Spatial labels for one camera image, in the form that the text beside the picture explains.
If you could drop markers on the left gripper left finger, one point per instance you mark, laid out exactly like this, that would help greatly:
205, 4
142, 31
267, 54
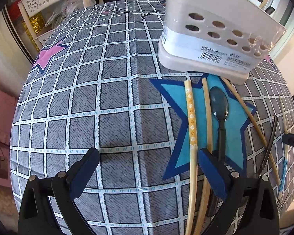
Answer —
81, 171

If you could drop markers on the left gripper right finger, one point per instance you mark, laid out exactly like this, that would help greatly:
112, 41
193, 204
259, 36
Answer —
216, 173

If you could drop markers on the black chopstick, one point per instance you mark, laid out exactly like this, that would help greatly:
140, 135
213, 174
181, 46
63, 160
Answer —
269, 146

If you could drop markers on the patterned bamboo chopstick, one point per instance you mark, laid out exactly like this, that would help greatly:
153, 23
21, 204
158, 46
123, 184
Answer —
193, 139

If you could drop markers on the dark translucent spoon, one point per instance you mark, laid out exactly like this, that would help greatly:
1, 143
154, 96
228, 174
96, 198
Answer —
219, 108

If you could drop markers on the grey checkered tablecloth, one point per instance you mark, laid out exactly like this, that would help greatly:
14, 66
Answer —
98, 82

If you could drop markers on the pink plastic stool stack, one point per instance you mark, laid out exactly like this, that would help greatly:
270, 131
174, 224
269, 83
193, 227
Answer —
7, 110

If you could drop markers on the white plastic utensil holder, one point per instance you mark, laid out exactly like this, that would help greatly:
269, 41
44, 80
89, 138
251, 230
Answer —
227, 38

